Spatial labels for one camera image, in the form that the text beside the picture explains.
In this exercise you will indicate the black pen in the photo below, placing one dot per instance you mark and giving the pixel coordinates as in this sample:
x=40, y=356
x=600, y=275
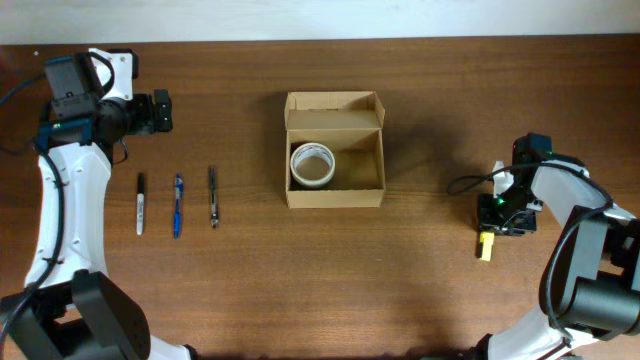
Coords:
x=214, y=217

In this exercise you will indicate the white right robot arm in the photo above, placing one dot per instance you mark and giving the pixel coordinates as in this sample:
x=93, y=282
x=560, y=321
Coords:
x=589, y=290

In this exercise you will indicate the white masking tape roll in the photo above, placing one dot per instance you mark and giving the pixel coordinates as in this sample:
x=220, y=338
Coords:
x=312, y=165

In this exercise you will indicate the blue pen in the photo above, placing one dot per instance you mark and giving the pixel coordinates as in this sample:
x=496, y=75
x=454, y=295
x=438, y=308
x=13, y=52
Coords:
x=177, y=217

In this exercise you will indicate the yellow highlighter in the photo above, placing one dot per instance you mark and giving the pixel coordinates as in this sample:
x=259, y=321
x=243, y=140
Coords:
x=485, y=246

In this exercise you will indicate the open cardboard box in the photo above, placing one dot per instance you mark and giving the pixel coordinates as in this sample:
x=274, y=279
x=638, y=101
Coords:
x=350, y=124

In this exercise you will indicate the black and white marker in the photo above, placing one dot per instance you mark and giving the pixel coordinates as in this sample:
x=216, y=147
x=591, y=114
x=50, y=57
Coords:
x=140, y=204

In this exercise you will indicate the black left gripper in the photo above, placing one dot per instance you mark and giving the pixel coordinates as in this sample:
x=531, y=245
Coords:
x=161, y=110

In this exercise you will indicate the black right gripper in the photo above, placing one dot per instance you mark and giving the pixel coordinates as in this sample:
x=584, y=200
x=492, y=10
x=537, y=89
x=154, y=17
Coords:
x=503, y=226

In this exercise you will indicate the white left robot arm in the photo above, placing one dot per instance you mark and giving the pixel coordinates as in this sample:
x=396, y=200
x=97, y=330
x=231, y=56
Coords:
x=70, y=308

